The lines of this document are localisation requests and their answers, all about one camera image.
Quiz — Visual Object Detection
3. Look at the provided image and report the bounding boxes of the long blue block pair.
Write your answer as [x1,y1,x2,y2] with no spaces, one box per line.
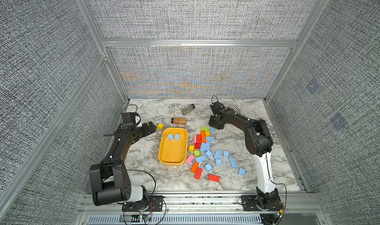
[200,142,206,152]
[205,142,211,152]

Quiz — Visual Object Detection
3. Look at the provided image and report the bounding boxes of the yellow plastic tray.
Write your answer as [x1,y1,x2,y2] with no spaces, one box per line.
[158,128,188,166]

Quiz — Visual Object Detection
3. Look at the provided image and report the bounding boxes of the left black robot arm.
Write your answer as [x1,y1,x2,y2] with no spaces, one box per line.
[89,122,156,206]

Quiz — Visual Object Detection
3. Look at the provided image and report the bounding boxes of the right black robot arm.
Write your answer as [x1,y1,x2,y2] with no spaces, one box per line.
[209,101,281,211]

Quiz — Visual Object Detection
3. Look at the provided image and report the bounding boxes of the lone yellow cube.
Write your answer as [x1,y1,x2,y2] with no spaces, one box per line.
[157,123,164,130]

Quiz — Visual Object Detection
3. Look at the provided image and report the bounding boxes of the green block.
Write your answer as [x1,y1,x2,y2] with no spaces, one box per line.
[200,126,210,131]

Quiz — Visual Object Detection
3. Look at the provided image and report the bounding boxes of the patterned bowl with yellow contents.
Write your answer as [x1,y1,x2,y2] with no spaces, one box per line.
[221,102,241,114]

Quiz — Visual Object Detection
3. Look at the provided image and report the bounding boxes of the long orange block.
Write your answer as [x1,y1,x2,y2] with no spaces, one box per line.
[200,131,206,143]

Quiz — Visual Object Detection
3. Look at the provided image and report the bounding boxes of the brown spice jar black lid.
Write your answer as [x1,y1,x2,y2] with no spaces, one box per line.
[171,117,187,126]

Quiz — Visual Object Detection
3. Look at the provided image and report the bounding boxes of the clear spice jar green contents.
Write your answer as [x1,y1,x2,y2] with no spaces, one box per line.
[181,104,195,116]

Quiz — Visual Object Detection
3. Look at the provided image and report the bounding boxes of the blue cube centre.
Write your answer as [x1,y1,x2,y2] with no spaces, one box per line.
[205,150,212,158]

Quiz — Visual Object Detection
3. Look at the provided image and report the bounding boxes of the blue block right tall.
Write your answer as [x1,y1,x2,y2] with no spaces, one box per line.
[214,150,221,159]

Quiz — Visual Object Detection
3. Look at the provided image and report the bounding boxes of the blue block centre low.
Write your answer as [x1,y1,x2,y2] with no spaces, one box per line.
[196,155,206,163]

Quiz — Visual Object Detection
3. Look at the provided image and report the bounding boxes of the pink block lower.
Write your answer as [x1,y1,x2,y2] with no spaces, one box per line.
[185,155,196,164]

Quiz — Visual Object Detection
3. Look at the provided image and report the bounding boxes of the orange block lower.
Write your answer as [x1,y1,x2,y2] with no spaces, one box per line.
[191,162,199,174]

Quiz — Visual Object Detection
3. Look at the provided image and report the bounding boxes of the red block bottom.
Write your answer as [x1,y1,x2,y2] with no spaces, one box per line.
[208,174,220,182]

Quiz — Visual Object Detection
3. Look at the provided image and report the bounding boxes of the blue cube far right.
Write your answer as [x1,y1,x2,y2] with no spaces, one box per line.
[238,168,245,176]

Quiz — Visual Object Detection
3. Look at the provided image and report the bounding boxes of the red block lower left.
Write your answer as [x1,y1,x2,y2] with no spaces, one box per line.
[195,168,202,180]

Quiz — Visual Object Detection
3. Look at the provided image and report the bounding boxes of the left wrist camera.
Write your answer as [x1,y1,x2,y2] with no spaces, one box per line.
[121,112,141,128]

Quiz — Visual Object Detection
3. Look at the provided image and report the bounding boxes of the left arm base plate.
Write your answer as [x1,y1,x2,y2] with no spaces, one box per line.
[122,195,164,213]

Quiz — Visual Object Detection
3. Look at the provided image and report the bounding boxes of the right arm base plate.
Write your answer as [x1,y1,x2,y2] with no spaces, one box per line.
[240,195,284,212]

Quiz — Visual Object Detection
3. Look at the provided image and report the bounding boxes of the aluminium front rail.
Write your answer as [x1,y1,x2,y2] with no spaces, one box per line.
[74,191,333,225]

